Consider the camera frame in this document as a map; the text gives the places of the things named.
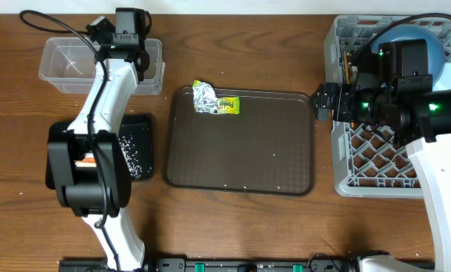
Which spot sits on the white rice pile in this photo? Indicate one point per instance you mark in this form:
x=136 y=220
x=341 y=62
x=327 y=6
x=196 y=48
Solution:
x=138 y=157

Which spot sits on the brown serving tray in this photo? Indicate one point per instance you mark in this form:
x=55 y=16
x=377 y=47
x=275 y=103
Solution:
x=269 y=147

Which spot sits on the dark blue plate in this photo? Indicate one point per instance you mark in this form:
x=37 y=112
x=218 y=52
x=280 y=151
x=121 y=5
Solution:
x=436 y=57

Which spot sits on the green snack wrapper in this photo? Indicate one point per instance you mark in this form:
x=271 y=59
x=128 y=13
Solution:
x=228 y=105

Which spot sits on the clear plastic bin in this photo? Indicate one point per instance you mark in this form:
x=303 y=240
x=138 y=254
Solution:
x=68 y=64

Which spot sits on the orange carrot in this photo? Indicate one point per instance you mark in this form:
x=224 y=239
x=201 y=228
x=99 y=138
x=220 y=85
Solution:
x=86 y=161

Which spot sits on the black waste tray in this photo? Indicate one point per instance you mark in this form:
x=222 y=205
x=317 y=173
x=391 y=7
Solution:
x=135 y=139

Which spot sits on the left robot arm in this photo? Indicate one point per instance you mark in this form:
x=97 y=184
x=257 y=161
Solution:
x=101 y=198

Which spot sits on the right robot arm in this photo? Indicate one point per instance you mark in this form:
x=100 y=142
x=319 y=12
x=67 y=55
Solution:
x=394 y=87

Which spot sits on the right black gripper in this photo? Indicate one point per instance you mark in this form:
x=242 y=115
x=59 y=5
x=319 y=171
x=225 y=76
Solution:
x=343 y=95

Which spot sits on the foil wrapper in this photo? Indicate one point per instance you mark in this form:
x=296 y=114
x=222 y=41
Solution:
x=204 y=98

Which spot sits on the wooden chopstick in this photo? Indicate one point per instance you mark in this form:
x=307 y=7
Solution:
x=346 y=67

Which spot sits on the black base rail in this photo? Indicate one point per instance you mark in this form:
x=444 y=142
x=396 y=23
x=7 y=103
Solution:
x=319 y=263

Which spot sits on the grey dishwasher rack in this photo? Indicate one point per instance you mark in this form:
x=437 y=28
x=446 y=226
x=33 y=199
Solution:
x=366 y=164

